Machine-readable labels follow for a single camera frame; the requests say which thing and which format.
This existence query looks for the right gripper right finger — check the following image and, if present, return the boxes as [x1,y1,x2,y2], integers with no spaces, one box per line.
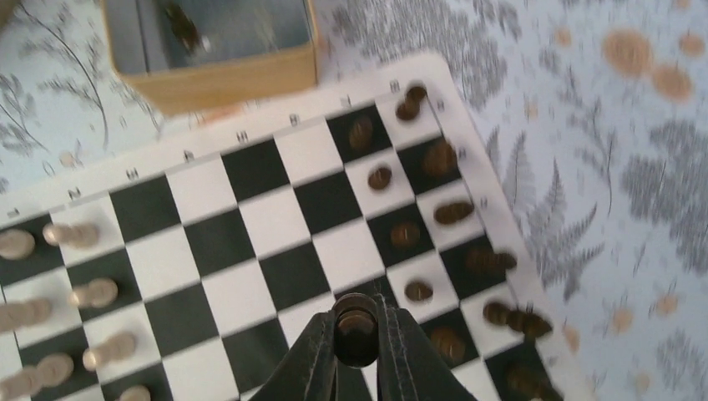
[375,294,475,401]

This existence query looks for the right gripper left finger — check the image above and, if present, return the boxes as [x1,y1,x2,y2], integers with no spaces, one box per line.
[251,311,337,401]

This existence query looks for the gold tin with dark pieces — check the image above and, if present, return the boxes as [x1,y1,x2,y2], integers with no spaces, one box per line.
[101,1,320,114]

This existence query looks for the wooden chessboard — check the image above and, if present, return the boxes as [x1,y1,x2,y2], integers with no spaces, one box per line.
[1,53,594,400]

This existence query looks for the floral patterned table mat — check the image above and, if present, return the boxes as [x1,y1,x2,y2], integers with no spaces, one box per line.
[1,1,707,400]

